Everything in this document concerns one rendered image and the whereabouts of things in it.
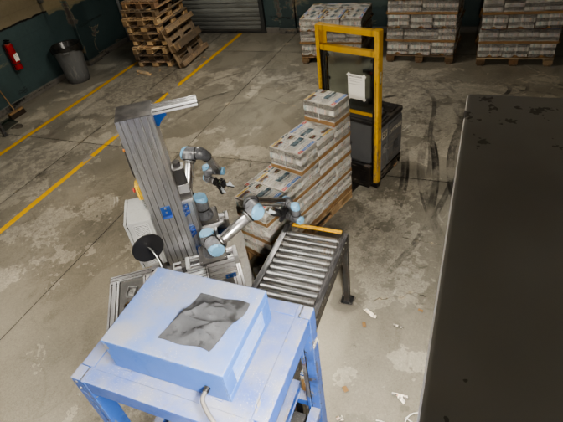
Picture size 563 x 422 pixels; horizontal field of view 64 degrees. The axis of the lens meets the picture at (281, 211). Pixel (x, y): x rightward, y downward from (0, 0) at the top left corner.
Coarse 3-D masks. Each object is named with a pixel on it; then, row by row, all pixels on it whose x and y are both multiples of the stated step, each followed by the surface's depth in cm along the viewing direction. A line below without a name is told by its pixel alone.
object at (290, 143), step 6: (282, 138) 447; (288, 138) 445; (294, 138) 444; (300, 138) 443; (306, 138) 441; (276, 144) 439; (282, 144) 438; (288, 144) 436; (294, 144) 435; (300, 144) 434; (306, 144) 433; (312, 144) 431; (282, 150) 429; (288, 150) 428; (294, 150) 427; (300, 150) 425; (306, 150) 425
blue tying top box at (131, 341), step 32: (160, 288) 214; (192, 288) 211; (224, 288) 209; (128, 320) 201; (160, 320) 199; (256, 320) 200; (128, 352) 192; (160, 352) 186; (192, 352) 184; (224, 352) 182; (192, 384) 189; (224, 384) 178
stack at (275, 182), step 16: (320, 160) 452; (272, 176) 440; (288, 176) 436; (304, 176) 437; (336, 176) 486; (240, 192) 425; (256, 192) 422; (272, 192) 419; (288, 192) 424; (320, 192) 471; (336, 192) 498; (240, 208) 425; (272, 208) 412; (304, 208) 457; (320, 208) 482; (336, 208) 512; (256, 224) 424; (272, 224) 420; (320, 224) 498; (256, 240) 442; (272, 240) 429; (256, 256) 458
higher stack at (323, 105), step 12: (312, 96) 461; (324, 96) 458; (336, 96) 454; (348, 96) 454; (312, 108) 457; (324, 108) 447; (336, 108) 444; (348, 108) 461; (324, 120) 455; (336, 120) 450; (348, 120) 469; (336, 132) 457; (348, 132) 477; (348, 144) 486; (336, 156) 473; (348, 156) 494; (348, 168) 504; (348, 180) 513; (348, 192) 522
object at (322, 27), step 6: (318, 24) 462; (324, 24) 459; (330, 24) 457; (336, 24) 454; (324, 30) 461; (330, 30) 457; (336, 30) 452; (342, 30) 448; (348, 30) 444; (354, 30) 439; (360, 30) 435; (366, 30) 431; (372, 30) 428; (378, 30) 426; (372, 36) 431
